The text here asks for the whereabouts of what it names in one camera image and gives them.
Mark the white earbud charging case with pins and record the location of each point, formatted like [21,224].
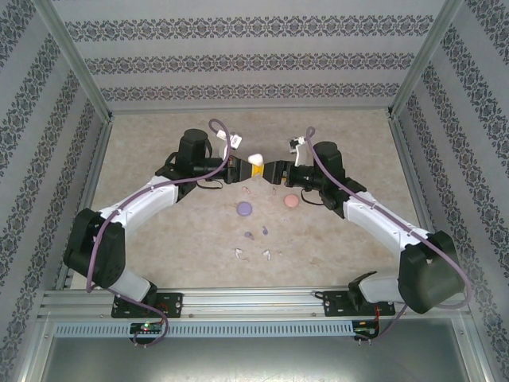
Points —
[255,159]

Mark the pink earbud charging case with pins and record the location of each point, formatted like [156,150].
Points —
[291,201]

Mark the purple earbud charging case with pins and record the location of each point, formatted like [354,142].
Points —
[243,209]

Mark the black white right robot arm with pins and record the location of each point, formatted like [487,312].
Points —
[378,223]

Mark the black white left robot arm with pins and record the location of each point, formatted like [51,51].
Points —
[139,203]

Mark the grey metal base sheet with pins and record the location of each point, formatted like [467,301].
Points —
[254,362]

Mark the aluminium table side rail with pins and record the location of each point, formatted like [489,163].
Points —
[407,159]
[95,159]

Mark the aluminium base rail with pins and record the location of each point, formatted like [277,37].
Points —
[254,304]

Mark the aluminium corner frame post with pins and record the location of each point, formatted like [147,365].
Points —
[76,59]
[422,59]

